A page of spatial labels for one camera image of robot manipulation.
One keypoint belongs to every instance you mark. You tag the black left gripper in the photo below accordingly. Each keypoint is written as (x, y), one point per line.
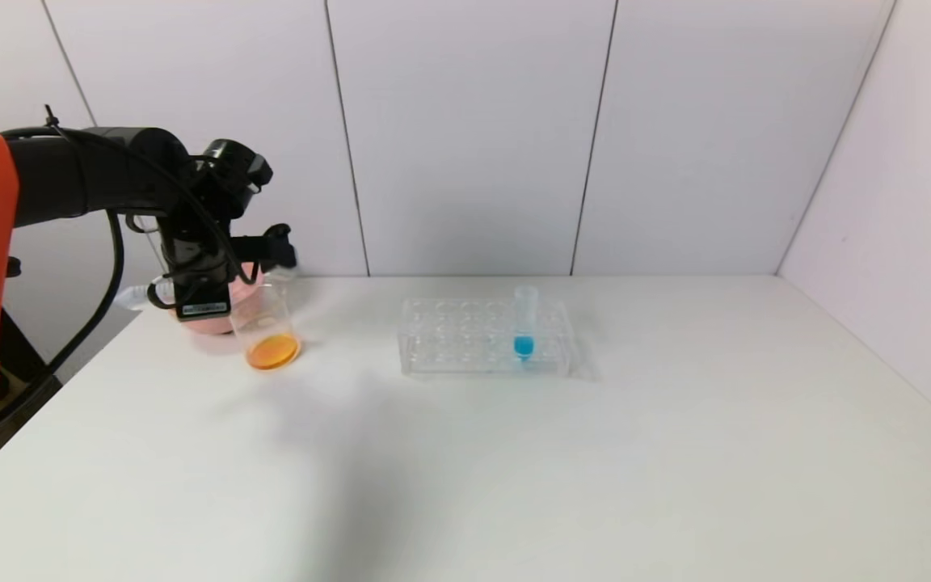
(203, 301)

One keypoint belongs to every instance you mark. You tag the test tube with yellow pigment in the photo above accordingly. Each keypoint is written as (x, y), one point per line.
(134, 297)

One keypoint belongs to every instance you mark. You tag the clear glass beaker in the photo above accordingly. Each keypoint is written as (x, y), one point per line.
(271, 349)

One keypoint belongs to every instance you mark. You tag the clear acrylic test tube rack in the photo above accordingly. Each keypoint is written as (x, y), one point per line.
(457, 347)

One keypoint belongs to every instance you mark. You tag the test tube with blue pigment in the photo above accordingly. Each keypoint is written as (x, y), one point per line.
(524, 346)

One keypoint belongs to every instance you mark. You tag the pink plastic bowl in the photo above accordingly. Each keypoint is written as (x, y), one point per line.
(211, 327)

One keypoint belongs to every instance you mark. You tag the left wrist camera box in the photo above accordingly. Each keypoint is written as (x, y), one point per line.
(267, 246)

